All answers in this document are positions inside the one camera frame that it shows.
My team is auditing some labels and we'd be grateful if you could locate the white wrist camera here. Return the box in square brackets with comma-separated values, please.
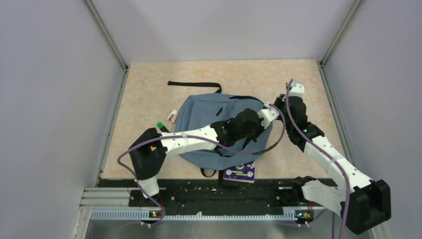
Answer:
[257, 103, 280, 129]
[286, 79, 305, 98]

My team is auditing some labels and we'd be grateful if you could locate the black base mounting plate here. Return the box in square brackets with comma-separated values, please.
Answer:
[97, 178, 337, 217]

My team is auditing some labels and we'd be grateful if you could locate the green capped black marker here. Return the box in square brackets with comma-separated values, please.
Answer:
[156, 122, 169, 132]

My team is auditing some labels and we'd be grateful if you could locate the pink white small eraser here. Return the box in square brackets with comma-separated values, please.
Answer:
[167, 110, 178, 124]

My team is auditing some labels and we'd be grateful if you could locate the purple game card pack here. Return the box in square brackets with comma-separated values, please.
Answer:
[223, 161, 256, 183]

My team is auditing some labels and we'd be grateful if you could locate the aluminium front rail frame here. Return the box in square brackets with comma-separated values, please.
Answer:
[72, 179, 324, 239]

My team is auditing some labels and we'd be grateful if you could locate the blue grey student backpack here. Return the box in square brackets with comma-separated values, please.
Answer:
[168, 81, 277, 174]

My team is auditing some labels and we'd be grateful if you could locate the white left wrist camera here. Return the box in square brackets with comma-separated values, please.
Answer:
[257, 103, 280, 129]

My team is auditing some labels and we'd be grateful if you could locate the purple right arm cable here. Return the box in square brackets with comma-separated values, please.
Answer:
[285, 79, 351, 239]

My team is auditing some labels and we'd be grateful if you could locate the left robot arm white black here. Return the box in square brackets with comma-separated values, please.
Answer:
[127, 108, 278, 206]

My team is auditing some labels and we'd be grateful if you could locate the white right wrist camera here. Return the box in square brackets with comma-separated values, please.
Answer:
[286, 79, 305, 98]

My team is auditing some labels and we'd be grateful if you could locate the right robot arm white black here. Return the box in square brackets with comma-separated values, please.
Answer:
[274, 94, 392, 235]

